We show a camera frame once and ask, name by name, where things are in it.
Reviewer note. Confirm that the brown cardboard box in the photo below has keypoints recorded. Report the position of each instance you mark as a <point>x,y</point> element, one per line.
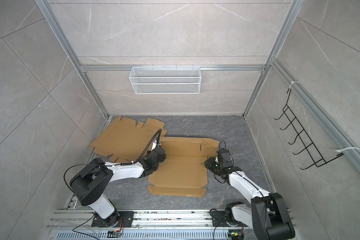
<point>183,173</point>

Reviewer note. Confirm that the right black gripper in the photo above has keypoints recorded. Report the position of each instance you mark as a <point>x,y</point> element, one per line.
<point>209,164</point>

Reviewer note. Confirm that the left small circuit board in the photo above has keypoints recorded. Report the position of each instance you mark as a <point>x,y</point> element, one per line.
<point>114,234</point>

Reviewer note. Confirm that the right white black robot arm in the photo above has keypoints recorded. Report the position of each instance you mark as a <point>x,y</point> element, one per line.
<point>267,214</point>

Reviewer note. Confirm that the right small circuit board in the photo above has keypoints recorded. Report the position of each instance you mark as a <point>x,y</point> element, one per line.
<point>235,235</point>

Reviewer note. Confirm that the white wire mesh basket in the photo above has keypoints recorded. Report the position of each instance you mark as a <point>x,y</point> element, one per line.
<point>165,80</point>

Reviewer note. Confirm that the left flat cardboard stack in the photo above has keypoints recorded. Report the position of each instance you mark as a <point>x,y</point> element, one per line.
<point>125,139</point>

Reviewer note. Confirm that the black wire hook rack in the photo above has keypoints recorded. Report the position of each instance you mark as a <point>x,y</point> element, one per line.
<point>302,136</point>

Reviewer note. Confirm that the small circuit board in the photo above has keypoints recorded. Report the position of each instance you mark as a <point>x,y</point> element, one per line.
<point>114,234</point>
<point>235,235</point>

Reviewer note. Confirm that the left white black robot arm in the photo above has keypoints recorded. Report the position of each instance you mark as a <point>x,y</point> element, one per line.
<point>90,183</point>

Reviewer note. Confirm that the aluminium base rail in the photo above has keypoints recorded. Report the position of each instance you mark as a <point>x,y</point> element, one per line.
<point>143,219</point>

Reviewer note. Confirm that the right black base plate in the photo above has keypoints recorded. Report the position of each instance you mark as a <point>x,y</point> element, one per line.
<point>219,219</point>

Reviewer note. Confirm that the slotted grey cable duct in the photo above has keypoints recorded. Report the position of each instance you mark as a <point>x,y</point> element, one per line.
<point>181,234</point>

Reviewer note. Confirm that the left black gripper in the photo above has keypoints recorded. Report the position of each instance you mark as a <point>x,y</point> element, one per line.
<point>149,153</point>

